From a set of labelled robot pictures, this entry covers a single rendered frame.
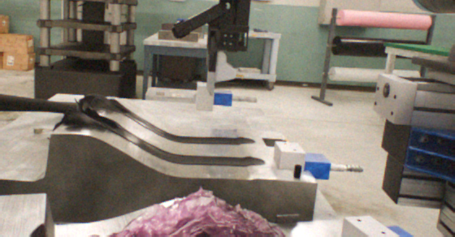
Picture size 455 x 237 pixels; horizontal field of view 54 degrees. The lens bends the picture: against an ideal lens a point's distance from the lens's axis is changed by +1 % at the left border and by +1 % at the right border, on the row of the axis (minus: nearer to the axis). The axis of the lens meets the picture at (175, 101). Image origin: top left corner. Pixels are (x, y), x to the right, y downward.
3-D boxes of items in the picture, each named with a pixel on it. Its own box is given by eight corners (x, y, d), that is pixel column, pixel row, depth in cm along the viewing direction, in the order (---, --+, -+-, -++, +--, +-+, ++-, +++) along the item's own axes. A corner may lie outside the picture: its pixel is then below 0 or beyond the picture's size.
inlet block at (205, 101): (253, 109, 98) (256, 86, 96) (257, 114, 93) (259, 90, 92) (195, 105, 98) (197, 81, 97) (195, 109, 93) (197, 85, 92)
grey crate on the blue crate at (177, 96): (210, 106, 425) (211, 91, 422) (211, 116, 385) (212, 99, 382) (148, 101, 427) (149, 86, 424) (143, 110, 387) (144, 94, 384)
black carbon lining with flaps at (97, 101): (252, 148, 80) (257, 98, 78) (267, 182, 64) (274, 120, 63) (65, 134, 81) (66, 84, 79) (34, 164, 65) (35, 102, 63)
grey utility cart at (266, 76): (265, 86, 703) (272, 27, 684) (275, 92, 653) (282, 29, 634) (198, 82, 693) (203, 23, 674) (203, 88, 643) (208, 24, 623)
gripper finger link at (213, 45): (215, 71, 87) (218, 28, 88) (208, 71, 87) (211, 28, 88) (214, 73, 92) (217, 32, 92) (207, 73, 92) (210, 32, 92)
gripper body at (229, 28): (246, 55, 89) (253, -6, 86) (205, 52, 89) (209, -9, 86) (242, 51, 96) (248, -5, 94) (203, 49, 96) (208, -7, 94)
